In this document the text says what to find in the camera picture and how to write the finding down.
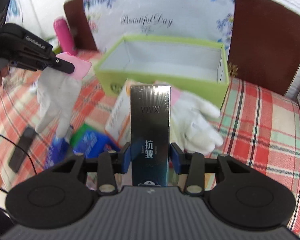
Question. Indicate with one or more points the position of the lime green storage box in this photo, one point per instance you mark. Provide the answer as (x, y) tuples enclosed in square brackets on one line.
[(191, 64)]

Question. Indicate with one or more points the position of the blue medicine box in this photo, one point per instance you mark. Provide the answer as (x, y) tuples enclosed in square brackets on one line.
[(58, 149)]

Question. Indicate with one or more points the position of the white orange medicine box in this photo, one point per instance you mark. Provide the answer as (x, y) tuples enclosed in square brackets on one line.
[(118, 124)]

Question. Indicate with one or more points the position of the black smartphone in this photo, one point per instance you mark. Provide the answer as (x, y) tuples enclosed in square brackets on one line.
[(22, 147)]

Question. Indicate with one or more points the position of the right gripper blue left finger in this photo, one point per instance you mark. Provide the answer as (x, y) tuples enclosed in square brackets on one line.
[(124, 158)]

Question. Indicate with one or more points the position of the pink thermos bottle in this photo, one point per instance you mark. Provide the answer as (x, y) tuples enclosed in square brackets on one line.
[(64, 36)]

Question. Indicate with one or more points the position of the white glove pink cuff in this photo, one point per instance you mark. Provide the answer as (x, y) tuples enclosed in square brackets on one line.
[(189, 127), (57, 93)]

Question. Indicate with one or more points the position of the black VIVX cosmetic box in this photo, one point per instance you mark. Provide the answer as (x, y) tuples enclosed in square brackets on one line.
[(150, 133)]

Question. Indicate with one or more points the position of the blue tissue pack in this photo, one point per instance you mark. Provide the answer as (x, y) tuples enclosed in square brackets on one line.
[(91, 143)]

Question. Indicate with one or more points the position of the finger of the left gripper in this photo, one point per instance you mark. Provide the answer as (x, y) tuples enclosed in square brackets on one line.
[(61, 65)]

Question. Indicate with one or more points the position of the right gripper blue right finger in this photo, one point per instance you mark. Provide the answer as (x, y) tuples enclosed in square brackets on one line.
[(178, 159)]

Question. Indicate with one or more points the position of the plaid bed sheet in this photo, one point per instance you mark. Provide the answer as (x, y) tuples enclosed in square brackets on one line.
[(259, 128)]

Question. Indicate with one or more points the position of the floral Beautiful Day mattress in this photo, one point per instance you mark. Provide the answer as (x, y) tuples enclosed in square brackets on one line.
[(109, 20)]

